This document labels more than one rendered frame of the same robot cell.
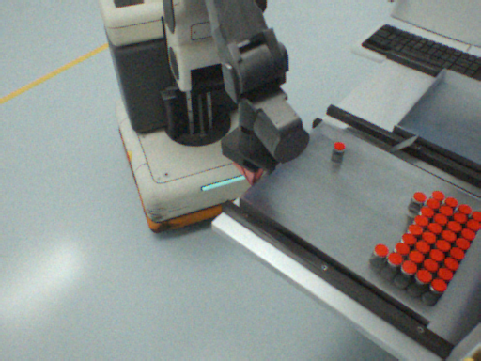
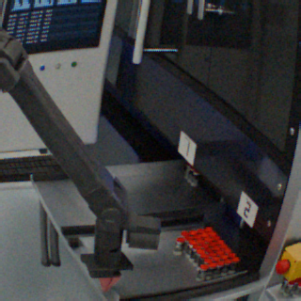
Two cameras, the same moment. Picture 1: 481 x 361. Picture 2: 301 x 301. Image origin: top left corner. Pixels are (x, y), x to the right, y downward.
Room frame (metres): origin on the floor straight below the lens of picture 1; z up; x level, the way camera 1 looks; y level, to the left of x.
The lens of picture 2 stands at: (0.04, 0.94, 1.77)
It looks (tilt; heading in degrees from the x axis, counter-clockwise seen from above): 25 degrees down; 293
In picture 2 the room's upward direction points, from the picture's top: 8 degrees clockwise
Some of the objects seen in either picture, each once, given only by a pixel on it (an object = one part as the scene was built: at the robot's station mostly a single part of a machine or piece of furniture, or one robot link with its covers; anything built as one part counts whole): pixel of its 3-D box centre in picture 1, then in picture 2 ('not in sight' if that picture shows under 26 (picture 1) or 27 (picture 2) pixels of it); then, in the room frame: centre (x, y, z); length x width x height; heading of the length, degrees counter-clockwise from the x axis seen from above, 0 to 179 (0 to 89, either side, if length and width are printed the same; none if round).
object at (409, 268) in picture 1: (426, 240); (204, 254); (0.38, -0.30, 0.90); 0.18 x 0.02 x 0.05; 140
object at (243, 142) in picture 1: (256, 135); (106, 254); (0.51, -0.03, 1.01); 0.10 x 0.07 x 0.07; 50
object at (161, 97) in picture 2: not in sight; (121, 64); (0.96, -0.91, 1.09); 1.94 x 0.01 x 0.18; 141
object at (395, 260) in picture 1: (413, 233); (197, 256); (0.39, -0.28, 0.90); 0.18 x 0.02 x 0.05; 140
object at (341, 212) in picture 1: (364, 208); (164, 263); (0.45, -0.21, 0.90); 0.34 x 0.26 x 0.04; 50
